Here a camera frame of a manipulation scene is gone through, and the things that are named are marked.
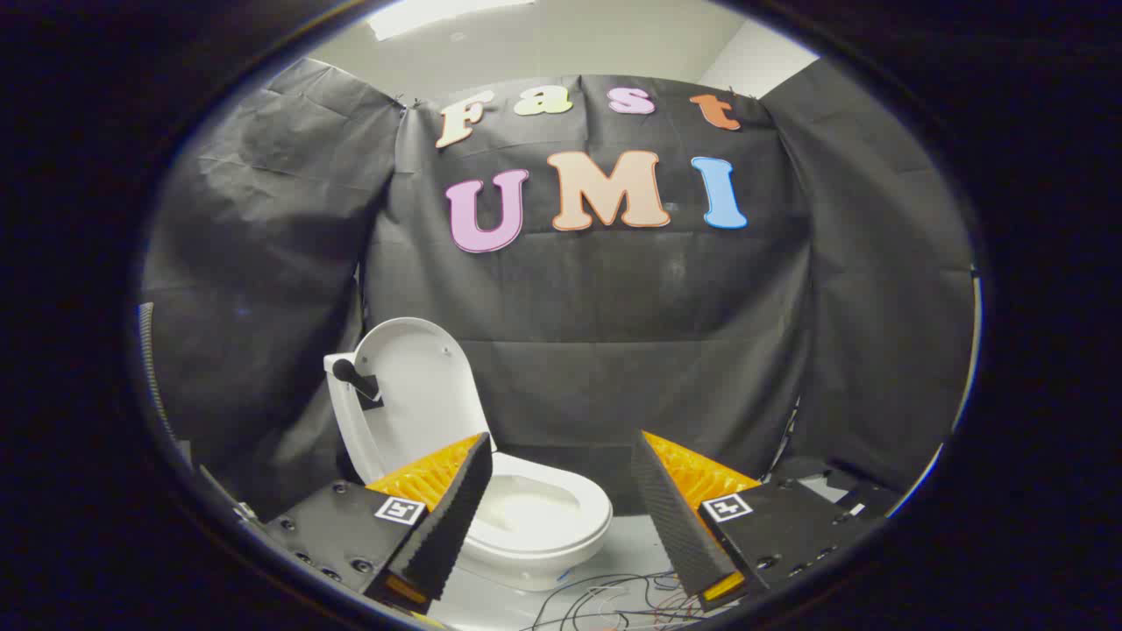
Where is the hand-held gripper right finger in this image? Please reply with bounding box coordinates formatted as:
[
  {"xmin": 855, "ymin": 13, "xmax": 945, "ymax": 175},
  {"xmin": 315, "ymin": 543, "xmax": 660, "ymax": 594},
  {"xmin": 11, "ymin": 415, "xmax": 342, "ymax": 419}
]
[{"xmin": 631, "ymin": 429, "xmax": 904, "ymax": 613}]

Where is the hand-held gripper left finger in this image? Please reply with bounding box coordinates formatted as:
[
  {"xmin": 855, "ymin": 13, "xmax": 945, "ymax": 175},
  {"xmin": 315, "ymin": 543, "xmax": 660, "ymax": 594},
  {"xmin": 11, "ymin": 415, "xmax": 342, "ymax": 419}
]
[{"xmin": 261, "ymin": 432, "xmax": 494, "ymax": 614}]

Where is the white toilet lid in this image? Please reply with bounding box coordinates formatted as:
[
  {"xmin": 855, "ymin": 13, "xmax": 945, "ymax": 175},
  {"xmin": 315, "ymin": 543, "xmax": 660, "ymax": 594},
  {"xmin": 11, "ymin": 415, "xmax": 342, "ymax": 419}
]
[{"xmin": 353, "ymin": 317, "xmax": 497, "ymax": 485}]

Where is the white toilet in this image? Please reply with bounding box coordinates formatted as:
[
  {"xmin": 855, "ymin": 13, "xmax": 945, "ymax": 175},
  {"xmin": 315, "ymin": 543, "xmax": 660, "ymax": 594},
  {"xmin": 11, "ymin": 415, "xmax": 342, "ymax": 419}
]
[{"xmin": 324, "ymin": 351, "xmax": 614, "ymax": 592}]

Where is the black backdrop cloth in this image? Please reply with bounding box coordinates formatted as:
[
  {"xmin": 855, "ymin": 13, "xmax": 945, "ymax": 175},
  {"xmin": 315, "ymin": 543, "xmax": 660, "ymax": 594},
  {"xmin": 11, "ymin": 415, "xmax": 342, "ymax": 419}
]
[{"xmin": 140, "ymin": 57, "xmax": 976, "ymax": 527}]

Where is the tangle of floor cables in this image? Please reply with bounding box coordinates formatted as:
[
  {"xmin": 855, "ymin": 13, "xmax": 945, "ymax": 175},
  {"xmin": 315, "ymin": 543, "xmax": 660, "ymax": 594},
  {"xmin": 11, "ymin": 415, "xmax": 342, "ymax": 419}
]
[{"xmin": 526, "ymin": 570, "xmax": 733, "ymax": 631}]

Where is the black flush handle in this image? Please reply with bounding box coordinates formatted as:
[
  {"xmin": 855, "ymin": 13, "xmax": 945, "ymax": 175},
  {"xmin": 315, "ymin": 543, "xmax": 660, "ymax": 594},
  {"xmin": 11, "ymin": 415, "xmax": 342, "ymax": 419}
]
[{"xmin": 331, "ymin": 358, "xmax": 385, "ymax": 410}]

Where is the grey ribbed hose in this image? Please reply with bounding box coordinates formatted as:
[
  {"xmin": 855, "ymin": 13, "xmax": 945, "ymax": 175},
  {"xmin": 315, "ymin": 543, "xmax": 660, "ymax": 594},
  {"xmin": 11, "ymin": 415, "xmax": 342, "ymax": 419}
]
[{"xmin": 137, "ymin": 302, "xmax": 176, "ymax": 439}]

